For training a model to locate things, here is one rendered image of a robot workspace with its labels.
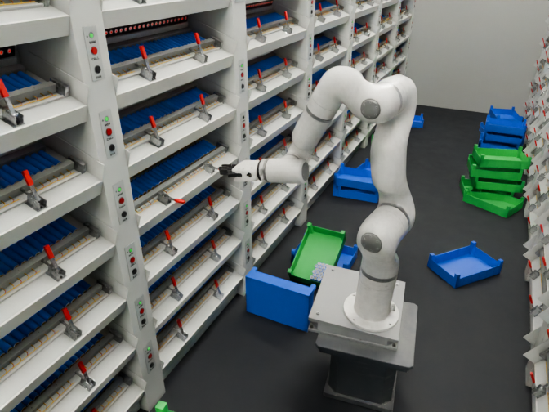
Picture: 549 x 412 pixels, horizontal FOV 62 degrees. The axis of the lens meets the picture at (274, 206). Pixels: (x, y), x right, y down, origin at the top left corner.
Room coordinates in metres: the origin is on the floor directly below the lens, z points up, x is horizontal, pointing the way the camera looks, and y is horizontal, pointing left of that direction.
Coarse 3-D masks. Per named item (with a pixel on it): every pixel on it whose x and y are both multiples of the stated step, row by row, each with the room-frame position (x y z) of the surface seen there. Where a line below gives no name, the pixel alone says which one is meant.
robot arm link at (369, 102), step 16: (320, 80) 1.31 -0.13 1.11; (336, 80) 1.26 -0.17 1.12; (352, 80) 1.22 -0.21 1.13; (320, 96) 1.29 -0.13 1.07; (336, 96) 1.26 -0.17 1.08; (352, 96) 1.19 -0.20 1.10; (368, 96) 1.13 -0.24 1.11; (384, 96) 1.12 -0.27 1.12; (400, 96) 1.16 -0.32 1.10; (320, 112) 1.29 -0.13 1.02; (336, 112) 1.31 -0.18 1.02; (352, 112) 1.19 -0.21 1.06; (368, 112) 1.12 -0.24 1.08; (384, 112) 1.11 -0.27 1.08
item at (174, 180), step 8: (216, 152) 1.65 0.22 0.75; (200, 160) 1.56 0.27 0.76; (208, 160) 1.60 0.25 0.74; (216, 160) 1.62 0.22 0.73; (192, 168) 1.50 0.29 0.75; (200, 168) 1.53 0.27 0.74; (176, 176) 1.43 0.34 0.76; (184, 176) 1.45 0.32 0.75; (168, 184) 1.37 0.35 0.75; (176, 184) 1.40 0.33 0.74; (152, 192) 1.30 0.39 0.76; (136, 200) 1.25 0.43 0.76; (144, 200) 1.26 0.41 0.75; (136, 208) 1.23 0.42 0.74
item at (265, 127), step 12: (276, 96) 2.35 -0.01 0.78; (288, 96) 2.37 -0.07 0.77; (252, 108) 2.13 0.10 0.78; (264, 108) 2.17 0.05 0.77; (276, 108) 2.20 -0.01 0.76; (288, 108) 2.28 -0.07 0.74; (300, 108) 2.34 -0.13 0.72; (252, 120) 2.01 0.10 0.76; (264, 120) 2.07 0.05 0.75; (276, 120) 2.12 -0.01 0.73; (288, 120) 2.16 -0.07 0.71; (252, 132) 1.92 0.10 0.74; (264, 132) 1.93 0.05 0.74; (276, 132) 2.04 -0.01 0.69; (252, 144) 1.84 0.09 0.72; (264, 144) 1.94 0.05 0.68
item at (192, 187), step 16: (192, 144) 1.70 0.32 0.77; (224, 144) 1.72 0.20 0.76; (224, 160) 1.65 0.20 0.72; (192, 176) 1.49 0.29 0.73; (208, 176) 1.52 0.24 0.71; (176, 192) 1.37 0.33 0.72; (192, 192) 1.42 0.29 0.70; (144, 208) 1.25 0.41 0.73; (160, 208) 1.27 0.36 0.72; (176, 208) 1.35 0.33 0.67; (144, 224) 1.18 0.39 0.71
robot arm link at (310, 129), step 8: (304, 112) 1.34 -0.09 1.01; (304, 120) 1.32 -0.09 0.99; (312, 120) 1.30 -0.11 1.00; (320, 120) 1.30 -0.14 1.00; (328, 120) 1.31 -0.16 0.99; (296, 128) 1.35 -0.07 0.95; (304, 128) 1.32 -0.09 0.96; (312, 128) 1.31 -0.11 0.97; (320, 128) 1.31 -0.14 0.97; (296, 136) 1.34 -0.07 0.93; (304, 136) 1.32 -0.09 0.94; (312, 136) 1.32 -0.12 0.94; (320, 136) 1.33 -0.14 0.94; (296, 144) 1.34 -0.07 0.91; (304, 144) 1.33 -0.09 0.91; (312, 144) 1.33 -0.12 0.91; (288, 152) 1.48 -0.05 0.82; (296, 152) 1.47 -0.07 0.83; (304, 152) 1.46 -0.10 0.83; (312, 152) 1.46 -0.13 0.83
